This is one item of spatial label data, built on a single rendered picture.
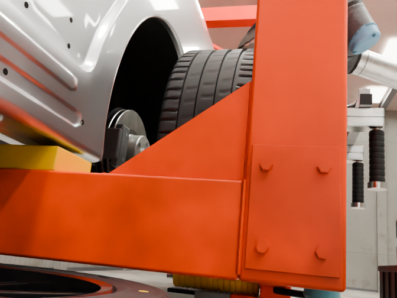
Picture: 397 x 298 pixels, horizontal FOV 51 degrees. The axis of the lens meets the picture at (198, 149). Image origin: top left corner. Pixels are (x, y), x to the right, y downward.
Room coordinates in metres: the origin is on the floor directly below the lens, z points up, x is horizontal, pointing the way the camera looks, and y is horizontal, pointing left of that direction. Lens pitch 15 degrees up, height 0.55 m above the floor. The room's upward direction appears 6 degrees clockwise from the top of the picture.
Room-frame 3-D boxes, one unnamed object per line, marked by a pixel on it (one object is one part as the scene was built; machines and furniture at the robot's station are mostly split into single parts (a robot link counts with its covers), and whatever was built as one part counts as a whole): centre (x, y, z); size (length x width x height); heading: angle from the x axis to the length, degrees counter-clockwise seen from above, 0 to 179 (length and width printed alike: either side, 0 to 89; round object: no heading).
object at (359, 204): (1.31, -0.52, 0.83); 0.04 x 0.04 x 0.16
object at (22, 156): (0.86, 0.32, 0.70); 0.14 x 0.14 x 0.05; 76
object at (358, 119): (0.99, -0.41, 0.93); 0.09 x 0.05 x 0.05; 76
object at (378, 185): (0.98, -0.44, 0.83); 0.04 x 0.04 x 0.16
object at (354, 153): (1.32, -0.49, 0.93); 0.09 x 0.05 x 0.05; 76
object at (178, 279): (1.25, -0.09, 0.49); 0.29 x 0.06 x 0.06; 76
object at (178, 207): (0.82, 0.15, 0.69); 0.52 x 0.17 x 0.35; 76
